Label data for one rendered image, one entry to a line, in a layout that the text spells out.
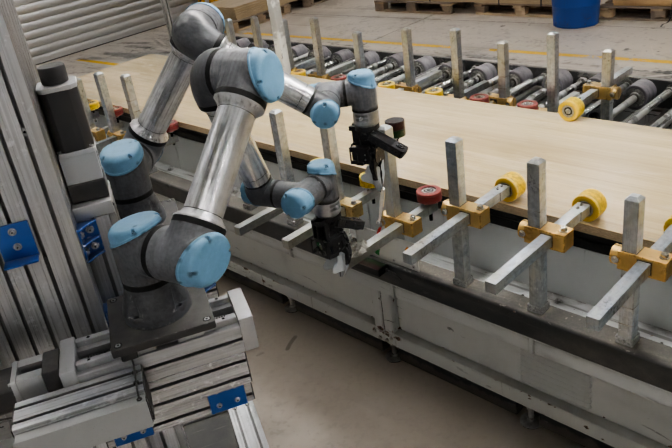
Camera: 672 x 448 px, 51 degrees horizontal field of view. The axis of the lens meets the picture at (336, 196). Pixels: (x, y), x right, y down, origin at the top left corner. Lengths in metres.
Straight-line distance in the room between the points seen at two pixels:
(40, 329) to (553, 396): 1.65
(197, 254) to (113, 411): 0.38
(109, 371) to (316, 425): 1.29
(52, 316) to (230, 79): 0.70
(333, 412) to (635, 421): 1.08
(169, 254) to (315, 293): 1.80
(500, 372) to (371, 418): 0.51
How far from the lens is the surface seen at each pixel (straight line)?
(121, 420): 1.58
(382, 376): 2.95
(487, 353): 2.65
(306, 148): 2.75
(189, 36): 1.84
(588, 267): 2.17
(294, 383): 2.99
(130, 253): 1.52
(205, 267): 1.44
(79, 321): 1.81
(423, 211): 2.26
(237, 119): 1.52
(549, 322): 2.02
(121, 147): 2.02
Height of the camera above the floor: 1.90
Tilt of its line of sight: 25 degrees down
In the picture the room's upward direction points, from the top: 9 degrees counter-clockwise
